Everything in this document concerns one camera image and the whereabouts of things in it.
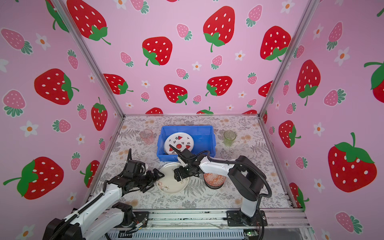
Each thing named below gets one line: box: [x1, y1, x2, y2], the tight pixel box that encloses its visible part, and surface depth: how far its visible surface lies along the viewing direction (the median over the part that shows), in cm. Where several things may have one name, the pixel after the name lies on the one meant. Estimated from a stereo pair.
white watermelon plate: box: [164, 132, 194, 155], surface depth 104 cm
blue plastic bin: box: [157, 125, 216, 162], surface depth 106 cm
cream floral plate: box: [156, 161, 190, 195], surface depth 86 cm
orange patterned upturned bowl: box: [203, 172, 227, 190], surface depth 81 cm
